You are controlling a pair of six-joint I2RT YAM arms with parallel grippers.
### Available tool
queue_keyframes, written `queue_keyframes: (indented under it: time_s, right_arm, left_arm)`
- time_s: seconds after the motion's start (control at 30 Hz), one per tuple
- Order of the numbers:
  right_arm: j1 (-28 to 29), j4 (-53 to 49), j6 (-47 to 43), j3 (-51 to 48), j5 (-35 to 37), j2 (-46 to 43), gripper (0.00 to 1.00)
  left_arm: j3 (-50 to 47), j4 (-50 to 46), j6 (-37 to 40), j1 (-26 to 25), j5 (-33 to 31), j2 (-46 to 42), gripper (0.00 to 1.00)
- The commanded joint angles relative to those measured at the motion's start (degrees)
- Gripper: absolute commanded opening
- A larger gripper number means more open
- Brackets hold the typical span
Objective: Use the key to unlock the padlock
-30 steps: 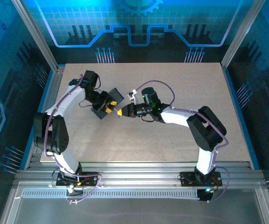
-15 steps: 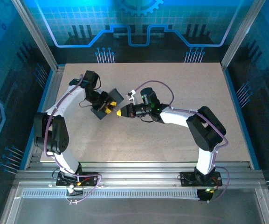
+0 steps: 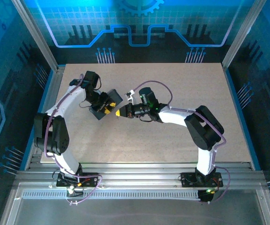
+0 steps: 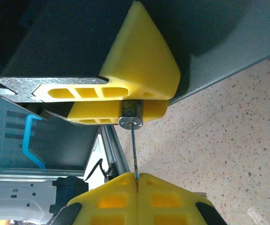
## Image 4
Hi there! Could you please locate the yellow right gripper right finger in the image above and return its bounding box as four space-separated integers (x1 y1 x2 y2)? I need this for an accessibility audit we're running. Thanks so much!
137 172 228 225

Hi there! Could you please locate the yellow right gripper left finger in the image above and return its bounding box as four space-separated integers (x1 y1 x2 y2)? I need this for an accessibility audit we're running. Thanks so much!
51 172 139 225

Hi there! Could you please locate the black connector block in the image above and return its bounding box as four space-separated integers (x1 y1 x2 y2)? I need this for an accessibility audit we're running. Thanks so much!
49 175 89 214

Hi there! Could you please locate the thin black cable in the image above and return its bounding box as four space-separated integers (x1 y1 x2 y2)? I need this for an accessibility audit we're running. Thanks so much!
83 158 111 182

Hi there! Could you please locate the aluminium frame rail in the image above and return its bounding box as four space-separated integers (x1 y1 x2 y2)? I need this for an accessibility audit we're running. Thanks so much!
96 125 131 181

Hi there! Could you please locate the white perforated metal bracket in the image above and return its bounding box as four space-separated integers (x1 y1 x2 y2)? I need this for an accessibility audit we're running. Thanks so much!
0 180 57 221

